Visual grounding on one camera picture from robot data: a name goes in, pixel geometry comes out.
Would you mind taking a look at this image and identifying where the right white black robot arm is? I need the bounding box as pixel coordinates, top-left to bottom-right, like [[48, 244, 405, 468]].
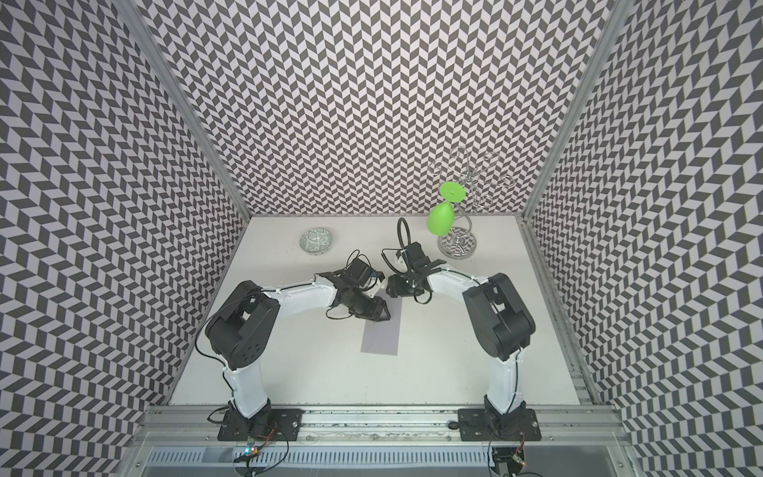
[[381, 242, 536, 429]]

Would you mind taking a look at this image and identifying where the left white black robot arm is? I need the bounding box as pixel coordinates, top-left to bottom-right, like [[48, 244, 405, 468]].
[[205, 258, 391, 421]]

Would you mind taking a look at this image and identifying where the green plastic wine glass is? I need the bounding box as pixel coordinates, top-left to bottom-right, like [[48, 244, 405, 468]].
[[426, 181, 467, 237]]

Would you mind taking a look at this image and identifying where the small patterned ceramic dish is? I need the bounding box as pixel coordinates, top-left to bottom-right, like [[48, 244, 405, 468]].
[[299, 228, 333, 256]]

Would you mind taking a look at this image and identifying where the left small circuit board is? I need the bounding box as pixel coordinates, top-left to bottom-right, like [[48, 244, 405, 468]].
[[232, 440, 269, 467]]

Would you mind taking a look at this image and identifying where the small circuit board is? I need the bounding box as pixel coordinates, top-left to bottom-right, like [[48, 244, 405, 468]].
[[232, 440, 269, 467], [490, 446, 526, 477]]

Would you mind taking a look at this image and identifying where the right small circuit board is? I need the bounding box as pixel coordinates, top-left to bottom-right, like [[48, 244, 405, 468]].
[[490, 446, 526, 477]]

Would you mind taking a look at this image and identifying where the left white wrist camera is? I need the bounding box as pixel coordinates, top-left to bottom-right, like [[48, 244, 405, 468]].
[[367, 272, 387, 296]]

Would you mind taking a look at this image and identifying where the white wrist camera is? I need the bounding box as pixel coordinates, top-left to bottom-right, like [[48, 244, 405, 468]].
[[391, 250, 409, 270], [367, 272, 387, 296]]

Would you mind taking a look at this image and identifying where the left black camera cable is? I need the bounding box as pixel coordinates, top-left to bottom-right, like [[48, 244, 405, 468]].
[[324, 248, 383, 320]]

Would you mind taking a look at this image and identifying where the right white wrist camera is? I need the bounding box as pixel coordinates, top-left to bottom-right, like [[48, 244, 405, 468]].
[[391, 250, 409, 270]]

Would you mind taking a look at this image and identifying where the right black corrugated cable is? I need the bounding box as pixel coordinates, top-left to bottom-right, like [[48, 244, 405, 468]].
[[380, 217, 436, 305]]

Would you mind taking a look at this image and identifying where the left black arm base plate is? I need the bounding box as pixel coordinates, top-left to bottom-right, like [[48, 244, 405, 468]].
[[217, 407, 304, 442]]

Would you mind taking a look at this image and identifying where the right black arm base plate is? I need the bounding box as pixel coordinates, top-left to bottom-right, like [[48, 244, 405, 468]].
[[457, 407, 542, 442]]

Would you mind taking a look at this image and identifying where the aluminium front rail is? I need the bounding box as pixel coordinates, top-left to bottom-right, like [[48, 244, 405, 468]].
[[136, 405, 630, 446]]

